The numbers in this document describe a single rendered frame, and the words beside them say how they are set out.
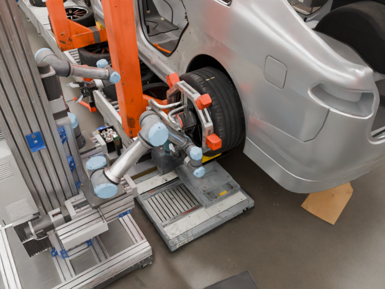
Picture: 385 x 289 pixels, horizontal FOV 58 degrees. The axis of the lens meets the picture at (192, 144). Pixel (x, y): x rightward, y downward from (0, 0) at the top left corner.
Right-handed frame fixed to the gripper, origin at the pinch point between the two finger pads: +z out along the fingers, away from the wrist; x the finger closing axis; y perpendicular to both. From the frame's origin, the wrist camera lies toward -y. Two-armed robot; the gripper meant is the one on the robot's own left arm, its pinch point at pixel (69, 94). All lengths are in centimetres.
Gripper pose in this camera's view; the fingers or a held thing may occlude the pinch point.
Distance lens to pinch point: 265.0
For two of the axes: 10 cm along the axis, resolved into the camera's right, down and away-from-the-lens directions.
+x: 2.3, 7.4, 6.3
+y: 3.6, 5.3, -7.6
